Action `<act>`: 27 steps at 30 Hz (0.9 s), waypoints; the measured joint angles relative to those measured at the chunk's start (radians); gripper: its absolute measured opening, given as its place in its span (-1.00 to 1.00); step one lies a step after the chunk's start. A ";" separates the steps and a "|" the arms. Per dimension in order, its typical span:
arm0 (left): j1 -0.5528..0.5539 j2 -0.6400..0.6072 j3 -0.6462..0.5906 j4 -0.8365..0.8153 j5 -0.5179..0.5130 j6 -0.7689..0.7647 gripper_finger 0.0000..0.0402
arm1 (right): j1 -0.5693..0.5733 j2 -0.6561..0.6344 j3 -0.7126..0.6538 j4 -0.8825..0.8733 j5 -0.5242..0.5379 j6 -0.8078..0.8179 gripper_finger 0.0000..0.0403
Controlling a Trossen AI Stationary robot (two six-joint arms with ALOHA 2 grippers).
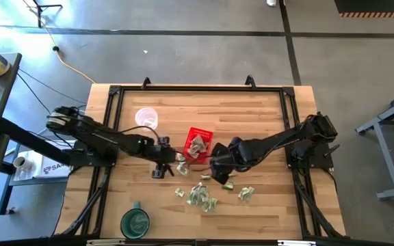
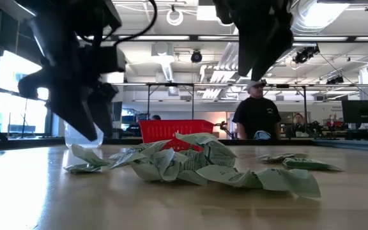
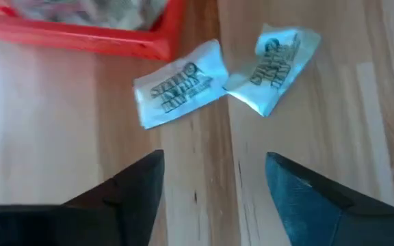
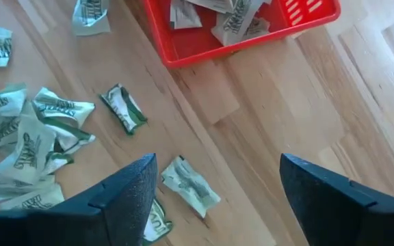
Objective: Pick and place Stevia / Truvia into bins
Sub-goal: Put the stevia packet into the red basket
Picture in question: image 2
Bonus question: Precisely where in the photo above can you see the blue edge strip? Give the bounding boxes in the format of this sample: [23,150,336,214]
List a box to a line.
[313,139,368,153]

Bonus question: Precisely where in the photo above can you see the blue and white bag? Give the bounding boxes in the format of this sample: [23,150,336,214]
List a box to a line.
[253,130,272,141]

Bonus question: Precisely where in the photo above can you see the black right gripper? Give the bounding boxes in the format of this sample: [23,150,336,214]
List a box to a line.
[212,0,295,81]

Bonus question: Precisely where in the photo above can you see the coiled white cable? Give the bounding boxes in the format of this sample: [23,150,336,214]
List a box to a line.
[166,8,184,27]

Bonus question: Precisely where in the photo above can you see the black ceiling camera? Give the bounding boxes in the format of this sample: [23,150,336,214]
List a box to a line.
[326,75,344,86]
[190,50,203,64]
[293,44,321,65]

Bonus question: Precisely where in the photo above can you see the red background item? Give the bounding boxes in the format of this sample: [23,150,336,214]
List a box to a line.
[327,118,344,128]

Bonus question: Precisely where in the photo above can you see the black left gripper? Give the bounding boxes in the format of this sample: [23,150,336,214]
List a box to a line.
[17,19,127,142]

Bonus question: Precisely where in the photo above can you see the silver ventilation duct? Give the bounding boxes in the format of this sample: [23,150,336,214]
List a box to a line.
[276,0,351,63]

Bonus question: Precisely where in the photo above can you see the clear plastic cup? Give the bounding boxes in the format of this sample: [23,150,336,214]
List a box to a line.
[64,121,105,150]

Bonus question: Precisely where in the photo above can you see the black aluminium table frame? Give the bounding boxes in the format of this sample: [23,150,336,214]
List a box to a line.
[0,120,368,155]

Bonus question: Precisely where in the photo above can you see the black background station frame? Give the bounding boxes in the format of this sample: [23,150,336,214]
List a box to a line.
[112,82,360,121]

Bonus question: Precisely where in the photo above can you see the red plastic mesh basket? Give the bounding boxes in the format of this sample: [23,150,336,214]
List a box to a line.
[138,119,215,153]

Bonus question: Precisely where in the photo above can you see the black beam with light bars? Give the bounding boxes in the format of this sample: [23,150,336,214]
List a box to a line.
[77,34,368,43]

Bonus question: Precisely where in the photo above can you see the black computer monitor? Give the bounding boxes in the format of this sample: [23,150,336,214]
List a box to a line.
[341,100,368,124]

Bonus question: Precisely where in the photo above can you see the pale green sweetener packet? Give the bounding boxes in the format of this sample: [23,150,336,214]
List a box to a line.
[174,132,238,169]
[110,149,146,170]
[282,158,343,172]
[71,143,110,167]
[257,153,308,164]
[196,164,263,189]
[63,163,104,174]
[180,149,210,172]
[131,162,162,183]
[153,148,190,183]
[256,168,321,199]
[131,140,172,157]

